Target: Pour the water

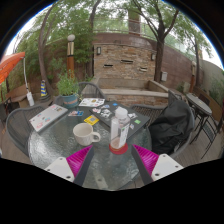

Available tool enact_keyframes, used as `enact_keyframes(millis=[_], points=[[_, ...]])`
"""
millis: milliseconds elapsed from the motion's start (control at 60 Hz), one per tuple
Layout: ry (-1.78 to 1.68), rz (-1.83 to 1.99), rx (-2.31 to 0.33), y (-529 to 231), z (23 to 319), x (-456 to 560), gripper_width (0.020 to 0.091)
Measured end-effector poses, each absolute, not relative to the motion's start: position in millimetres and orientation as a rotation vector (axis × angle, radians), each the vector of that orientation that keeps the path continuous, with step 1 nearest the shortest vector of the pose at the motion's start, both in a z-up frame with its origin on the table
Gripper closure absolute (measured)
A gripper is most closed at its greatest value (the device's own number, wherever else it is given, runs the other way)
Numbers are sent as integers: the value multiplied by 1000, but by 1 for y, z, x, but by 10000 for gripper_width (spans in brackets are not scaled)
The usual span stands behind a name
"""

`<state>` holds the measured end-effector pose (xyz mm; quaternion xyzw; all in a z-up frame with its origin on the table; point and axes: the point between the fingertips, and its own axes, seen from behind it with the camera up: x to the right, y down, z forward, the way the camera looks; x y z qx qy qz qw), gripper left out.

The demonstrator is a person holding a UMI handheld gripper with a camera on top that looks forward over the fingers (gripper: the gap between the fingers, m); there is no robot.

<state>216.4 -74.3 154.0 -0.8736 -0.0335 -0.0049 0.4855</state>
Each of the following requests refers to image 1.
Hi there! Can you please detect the white umbrella base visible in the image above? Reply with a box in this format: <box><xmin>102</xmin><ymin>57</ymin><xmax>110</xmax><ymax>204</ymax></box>
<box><xmin>26</xmin><ymin>91</ymin><xmax>36</xmax><ymax>107</ymax></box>

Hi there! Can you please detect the blue sticker card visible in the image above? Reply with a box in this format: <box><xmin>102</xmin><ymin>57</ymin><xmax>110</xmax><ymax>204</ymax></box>
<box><xmin>68</xmin><ymin>110</ymin><xmax>85</xmax><ymax>118</ymax></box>

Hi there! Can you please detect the black laptop with stickers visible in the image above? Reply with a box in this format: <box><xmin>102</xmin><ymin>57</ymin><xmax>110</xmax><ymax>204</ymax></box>
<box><xmin>89</xmin><ymin>100</ymin><xmax>151</xmax><ymax>139</ymax></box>

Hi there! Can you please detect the grey-trunked tree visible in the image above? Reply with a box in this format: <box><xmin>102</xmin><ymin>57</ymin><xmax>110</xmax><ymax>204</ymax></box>
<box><xmin>19</xmin><ymin>0</ymin><xmax>98</xmax><ymax>98</ymax></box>

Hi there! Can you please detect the flat round red coaster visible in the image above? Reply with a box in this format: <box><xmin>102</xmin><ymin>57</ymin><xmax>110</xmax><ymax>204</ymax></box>
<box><xmin>108</xmin><ymin>142</ymin><xmax>129</xmax><ymax>156</ymax></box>

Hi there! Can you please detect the blue yellow striped cone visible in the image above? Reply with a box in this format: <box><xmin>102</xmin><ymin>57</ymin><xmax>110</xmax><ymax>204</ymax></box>
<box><xmin>40</xmin><ymin>79</ymin><xmax>49</xmax><ymax>98</ymax></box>

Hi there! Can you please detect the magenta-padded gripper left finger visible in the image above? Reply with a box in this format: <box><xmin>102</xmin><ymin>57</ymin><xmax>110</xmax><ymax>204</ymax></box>
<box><xmin>43</xmin><ymin>144</ymin><xmax>95</xmax><ymax>187</ymax></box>

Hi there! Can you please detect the black jacket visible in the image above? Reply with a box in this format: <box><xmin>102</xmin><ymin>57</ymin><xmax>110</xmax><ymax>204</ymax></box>
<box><xmin>148</xmin><ymin>99</ymin><xmax>196</xmax><ymax>156</ymax></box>

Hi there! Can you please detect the silver laptop with stickers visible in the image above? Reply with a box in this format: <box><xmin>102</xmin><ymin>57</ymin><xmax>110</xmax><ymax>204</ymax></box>
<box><xmin>28</xmin><ymin>103</ymin><xmax>69</xmax><ymax>133</ymax></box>

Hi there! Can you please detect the grey wicker patio chair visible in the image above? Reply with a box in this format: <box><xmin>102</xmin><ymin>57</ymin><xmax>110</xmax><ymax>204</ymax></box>
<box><xmin>77</xmin><ymin>81</ymin><xmax>107</xmax><ymax>100</ymax></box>
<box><xmin>4</xmin><ymin>104</ymin><xmax>44</xmax><ymax>158</ymax></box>
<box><xmin>129</xmin><ymin>89</ymin><xmax>198</xmax><ymax>161</ymax></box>

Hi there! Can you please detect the dark-trunked tree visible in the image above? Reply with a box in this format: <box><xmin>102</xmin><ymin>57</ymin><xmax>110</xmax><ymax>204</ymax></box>
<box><xmin>123</xmin><ymin>0</ymin><xmax>201</xmax><ymax>84</ymax></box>

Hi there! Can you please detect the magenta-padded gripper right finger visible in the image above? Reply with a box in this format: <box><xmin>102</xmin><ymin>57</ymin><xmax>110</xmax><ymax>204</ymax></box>
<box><xmin>130</xmin><ymin>144</ymin><xmax>184</xmax><ymax>186</ymax></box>

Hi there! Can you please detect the small round patio table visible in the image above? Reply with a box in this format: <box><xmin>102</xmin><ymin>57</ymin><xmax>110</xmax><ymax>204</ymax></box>
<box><xmin>185</xmin><ymin>92</ymin><xmax>214</xmax><ymax>144</ymax></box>

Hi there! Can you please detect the clear plastic bottle white cap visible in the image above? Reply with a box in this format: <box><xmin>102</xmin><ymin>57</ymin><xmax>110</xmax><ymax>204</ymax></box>
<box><xmin>109</xmin><ymin>106</ymin><xmax>132</xmax><ymax>151</ymax></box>

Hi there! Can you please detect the yellow card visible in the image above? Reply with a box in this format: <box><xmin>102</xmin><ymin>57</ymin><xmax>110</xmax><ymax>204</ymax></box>
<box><xmin>83</xmin><ymin>114</ymin><xmax>100</xmax><ymax>126</ymax></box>

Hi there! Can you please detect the white ribbed mug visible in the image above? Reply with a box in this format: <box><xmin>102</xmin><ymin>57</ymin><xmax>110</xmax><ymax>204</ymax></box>
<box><xmin>72</xmin><ymin>122</ymin><xmax>102</xmax><ymax>147</ymax></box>

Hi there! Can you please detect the wooden bench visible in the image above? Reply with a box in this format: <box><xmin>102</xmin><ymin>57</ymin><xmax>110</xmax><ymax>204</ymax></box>
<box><xmin>5</xmin><ymin>83</ymin><xmax>31</xmax><ymax>104</ymax></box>

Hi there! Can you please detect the wooden lamp post white globe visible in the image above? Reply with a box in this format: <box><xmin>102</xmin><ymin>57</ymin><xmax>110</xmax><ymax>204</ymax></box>
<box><xmin>66</xmin><ymin>33</ymin><xmax>76</xmax><ymax>73</ymax></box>

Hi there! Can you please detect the green plant in blue pot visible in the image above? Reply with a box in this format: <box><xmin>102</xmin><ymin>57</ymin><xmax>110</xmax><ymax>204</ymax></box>
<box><xmin>55</xmin><ymin>69</ymin><xmax>81</xmax><ymax>108</ymax></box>

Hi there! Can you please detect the orange patio umbrella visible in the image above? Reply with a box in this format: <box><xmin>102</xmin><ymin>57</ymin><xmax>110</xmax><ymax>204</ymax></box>
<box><xmin>0</xmin><ymin>51</ymin><xmax>33</xmax><ymax>98</ymax></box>

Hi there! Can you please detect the white sticker sheet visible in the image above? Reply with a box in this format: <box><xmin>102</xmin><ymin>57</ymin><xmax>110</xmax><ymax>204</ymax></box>
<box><xmin>78</xmin><ymin>97</ymin><xmax>106</xmax><ymax>108</ymax></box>

